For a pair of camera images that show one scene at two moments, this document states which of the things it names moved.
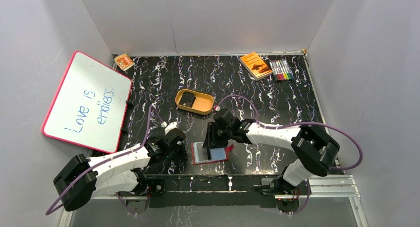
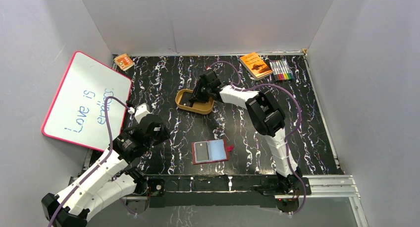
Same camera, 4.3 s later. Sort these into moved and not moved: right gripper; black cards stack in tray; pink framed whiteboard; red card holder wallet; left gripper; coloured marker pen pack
Moved: left gripper; right gripper
Not moved: red card holder wallet; black cards stack in tray; coloured marker pen pack; pink framed whiteboard
